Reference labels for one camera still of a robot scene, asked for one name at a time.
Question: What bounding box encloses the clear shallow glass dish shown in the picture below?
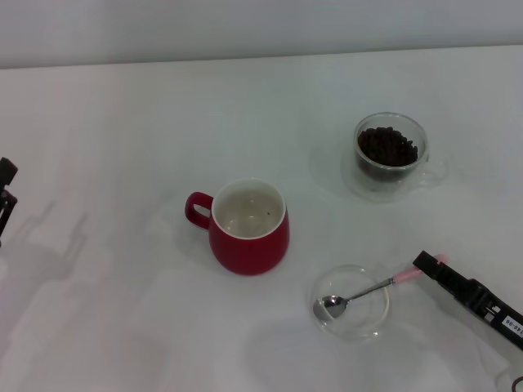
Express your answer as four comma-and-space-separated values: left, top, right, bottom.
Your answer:
306, 264, 391, 343

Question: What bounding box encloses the dark coffee bean pile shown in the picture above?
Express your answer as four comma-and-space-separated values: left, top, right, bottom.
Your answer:
357, 127, 419, 180

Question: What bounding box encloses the clear double-wall glass cup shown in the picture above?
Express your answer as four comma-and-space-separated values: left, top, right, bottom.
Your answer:
341, 112, 449, 204

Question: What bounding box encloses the red ceramic mug white inside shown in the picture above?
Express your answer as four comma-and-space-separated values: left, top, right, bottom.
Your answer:
183, 177, 290, 277

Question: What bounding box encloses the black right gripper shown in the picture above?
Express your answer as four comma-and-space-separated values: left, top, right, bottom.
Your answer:
412, 249, 523, 351

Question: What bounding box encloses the pink-handled metal spoon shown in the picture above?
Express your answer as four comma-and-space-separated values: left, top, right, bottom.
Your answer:
312, 253, 448, 322

